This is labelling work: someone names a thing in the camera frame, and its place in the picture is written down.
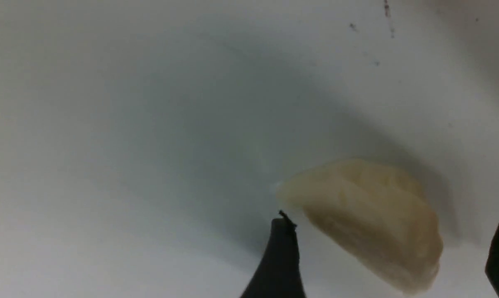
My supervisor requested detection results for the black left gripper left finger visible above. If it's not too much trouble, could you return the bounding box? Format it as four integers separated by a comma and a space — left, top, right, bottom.
241, 211, 306, 298

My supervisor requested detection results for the white dumpling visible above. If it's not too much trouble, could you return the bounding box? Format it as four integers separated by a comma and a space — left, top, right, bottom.
276, 159, 443, 296

